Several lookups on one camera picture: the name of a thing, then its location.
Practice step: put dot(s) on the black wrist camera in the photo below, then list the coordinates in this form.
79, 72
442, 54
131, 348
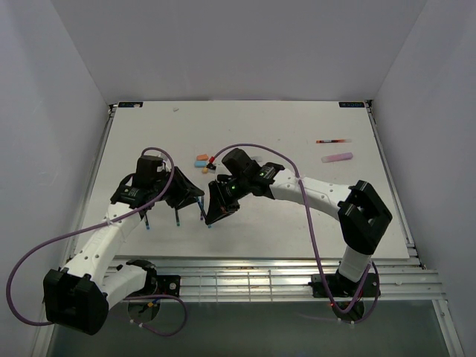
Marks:
240, 164
149, 169

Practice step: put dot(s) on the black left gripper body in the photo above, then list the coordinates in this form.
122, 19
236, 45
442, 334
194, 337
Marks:
175, 192

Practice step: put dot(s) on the orange thin pen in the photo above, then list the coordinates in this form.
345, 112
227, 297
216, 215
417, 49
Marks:
334, 141

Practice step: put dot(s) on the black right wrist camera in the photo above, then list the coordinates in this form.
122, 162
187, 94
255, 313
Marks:
240, 164

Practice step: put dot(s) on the blue thin pen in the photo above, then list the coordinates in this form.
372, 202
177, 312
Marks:
146, 221

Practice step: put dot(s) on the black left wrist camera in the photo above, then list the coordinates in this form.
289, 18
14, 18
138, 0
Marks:
149, 169

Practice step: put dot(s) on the green thin pen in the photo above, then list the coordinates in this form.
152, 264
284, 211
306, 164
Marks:
178, 223

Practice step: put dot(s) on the teal thin pen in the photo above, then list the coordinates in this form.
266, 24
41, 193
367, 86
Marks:
200, 203

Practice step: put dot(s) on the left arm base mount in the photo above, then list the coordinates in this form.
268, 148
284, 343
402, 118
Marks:
160, 285

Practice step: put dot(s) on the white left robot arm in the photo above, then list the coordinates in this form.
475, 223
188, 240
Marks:
80, 295

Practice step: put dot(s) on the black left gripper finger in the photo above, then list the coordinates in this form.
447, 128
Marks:
182, 185
179, 202

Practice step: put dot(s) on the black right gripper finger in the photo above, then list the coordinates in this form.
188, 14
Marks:
215, 212
226, 211

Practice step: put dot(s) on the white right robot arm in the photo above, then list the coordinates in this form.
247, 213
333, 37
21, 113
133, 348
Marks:
361, 213

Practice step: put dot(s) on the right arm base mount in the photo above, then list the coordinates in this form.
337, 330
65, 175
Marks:
340, 286

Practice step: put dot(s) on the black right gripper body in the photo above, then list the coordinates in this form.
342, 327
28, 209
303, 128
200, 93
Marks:
235, 190

